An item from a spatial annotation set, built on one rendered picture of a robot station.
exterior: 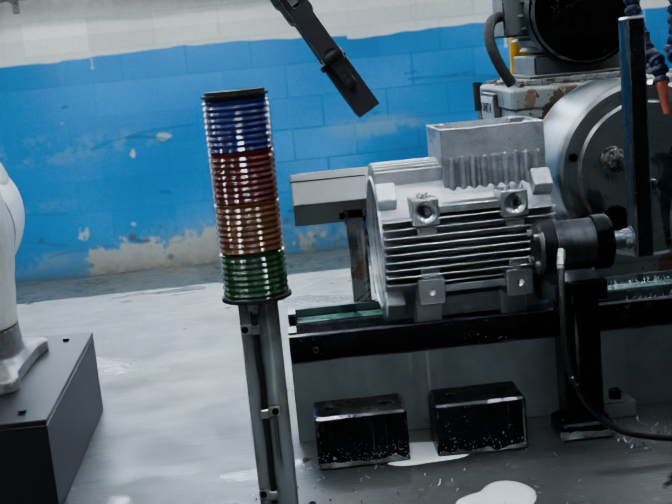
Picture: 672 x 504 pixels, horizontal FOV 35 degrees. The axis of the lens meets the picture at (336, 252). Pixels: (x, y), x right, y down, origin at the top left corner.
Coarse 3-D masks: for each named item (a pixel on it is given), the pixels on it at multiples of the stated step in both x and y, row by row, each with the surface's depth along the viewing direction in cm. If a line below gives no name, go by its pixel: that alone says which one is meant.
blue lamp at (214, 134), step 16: (208, 112) 92; (224, 112) 91; (240, 112) 91; (256, 112) 92; (208, 128) 92; (224, 128) 91; (240, 128) 91; (256, 128) 92; (208, 144) 93; (224, 144) 92; (240, 144) 91; (256, 144) 92; (272, 144) 94
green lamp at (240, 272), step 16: (224, 256) 94; (240, 256) 93; (256, 256) 93; (272, 256) 94; (224, 272) 95; (240, 272) 94; (256, 272) 94; (272, 272) 94; (224, 288) 96; (240, 288) 94; (256, 288) 94; (272, 288) 94
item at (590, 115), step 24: (576, 96) 157; (600, 96) 147; (648, 96) 147; (552, 120) 158; (576, 120) 147; (600, 120) 147; (552, 144) 153; (576, 144) 148; (600, 144) 147; (552, 168) 152; (576, 168) 148; (600, 168) 148; (624, 168) 145; (552, 192) 154; (576, 192) 149; (600, 192) 149; (624, 192) 149; (576, 216) 149; (624, 216) 149
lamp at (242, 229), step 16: (224, 208) 93; (240, 208) 93; (256, 208) 93; (272, 208) 94; (224, 224) 93; (240, 224) 93; (256, 224) 93; (272, 224) 94; (224, 240) 94; (240, 240) 93; (256, 240) 93; (272, 240) 94
